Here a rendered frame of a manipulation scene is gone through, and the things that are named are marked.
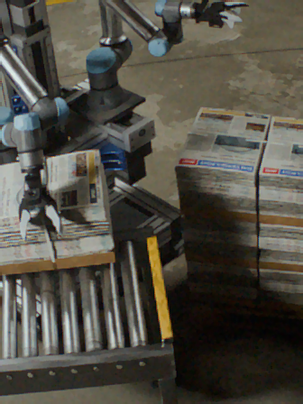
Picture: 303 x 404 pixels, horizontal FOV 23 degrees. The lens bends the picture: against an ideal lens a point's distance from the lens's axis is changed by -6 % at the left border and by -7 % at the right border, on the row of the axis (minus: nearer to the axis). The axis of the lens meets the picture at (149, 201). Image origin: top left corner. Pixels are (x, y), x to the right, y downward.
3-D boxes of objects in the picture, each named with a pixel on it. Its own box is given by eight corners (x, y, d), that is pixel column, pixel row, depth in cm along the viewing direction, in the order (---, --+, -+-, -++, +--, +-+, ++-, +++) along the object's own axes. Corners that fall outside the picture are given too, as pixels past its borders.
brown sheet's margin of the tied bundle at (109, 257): (110, 205, 254) (108, 194, 252) (115, 261, 231) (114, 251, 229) (63, 211, 254) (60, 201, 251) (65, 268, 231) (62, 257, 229)
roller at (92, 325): (94, 253, 244) (92, 243, 241) (105, 362, 208) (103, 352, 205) (78, 255, 244) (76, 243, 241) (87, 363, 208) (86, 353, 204)
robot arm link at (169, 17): (160, 13, 284) (159, -5, 278) (188, 15, 280) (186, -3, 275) (154, 21, 278) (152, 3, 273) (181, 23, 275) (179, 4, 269)
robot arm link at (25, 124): (32, 112, 216) (42, 111, 209) (35, 149, 218) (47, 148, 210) (8, 117, 212) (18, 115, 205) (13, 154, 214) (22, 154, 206)
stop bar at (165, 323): (158, 240, 239) (157, 234, 238) (174, 341, 205) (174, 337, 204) (147, 241, 239) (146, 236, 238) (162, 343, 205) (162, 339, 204)
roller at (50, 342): (54, 259, 244) (53, 248, 241) (60, 367, 208) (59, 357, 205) (40, 260, 244) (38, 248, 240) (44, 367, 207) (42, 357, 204)
